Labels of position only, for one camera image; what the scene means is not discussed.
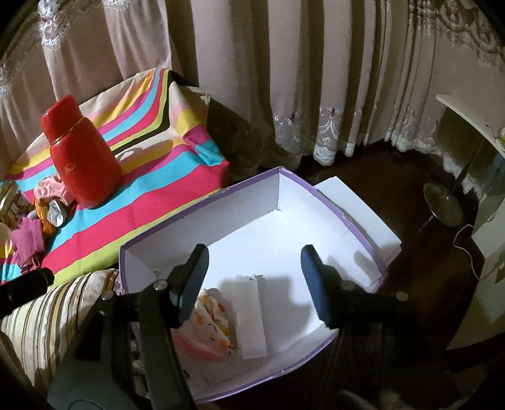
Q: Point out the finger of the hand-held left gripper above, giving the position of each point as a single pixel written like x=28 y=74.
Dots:
x=27 y=286

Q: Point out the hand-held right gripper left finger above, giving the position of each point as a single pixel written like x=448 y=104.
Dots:
x=195 y=276

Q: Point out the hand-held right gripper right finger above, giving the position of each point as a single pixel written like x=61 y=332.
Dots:
x=315 y=284

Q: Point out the purple and white cardboard box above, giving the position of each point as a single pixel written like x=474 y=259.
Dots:
x=276 y=236

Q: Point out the orange mesh pouch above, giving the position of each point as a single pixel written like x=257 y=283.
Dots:
x=41 y=219

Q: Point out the beige striped cushion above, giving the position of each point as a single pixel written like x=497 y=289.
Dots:
x=51 y=315

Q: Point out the white cloth with coloured dots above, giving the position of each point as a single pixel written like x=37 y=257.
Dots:
x=213 y=319

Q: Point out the magenta sock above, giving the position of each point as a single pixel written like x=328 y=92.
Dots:
x=27 y=236

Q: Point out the white box lid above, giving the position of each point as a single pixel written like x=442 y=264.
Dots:
x=363 y=228

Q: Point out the pink folded cloth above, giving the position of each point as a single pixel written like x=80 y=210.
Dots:
x=197 y=349

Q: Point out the silver foil packet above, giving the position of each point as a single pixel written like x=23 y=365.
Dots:
x=58 y=213

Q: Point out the clear jar with gold lid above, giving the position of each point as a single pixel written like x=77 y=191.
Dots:
x=10 y=205

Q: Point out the colourful striped cloth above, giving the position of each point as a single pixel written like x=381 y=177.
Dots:
x=158 y=185

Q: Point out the light pink sock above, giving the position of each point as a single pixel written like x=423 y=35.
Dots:
x=47 y=189

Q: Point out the red orange plastic jug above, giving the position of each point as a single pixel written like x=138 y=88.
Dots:
x=83 y=165

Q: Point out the white cabinet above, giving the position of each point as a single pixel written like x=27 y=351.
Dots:
x=489 y=236

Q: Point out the beige lace-trimmed curtain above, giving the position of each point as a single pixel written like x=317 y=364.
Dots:
x=276 y=59

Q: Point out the white round pedestal table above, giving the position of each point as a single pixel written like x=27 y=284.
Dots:
x=465 y=108

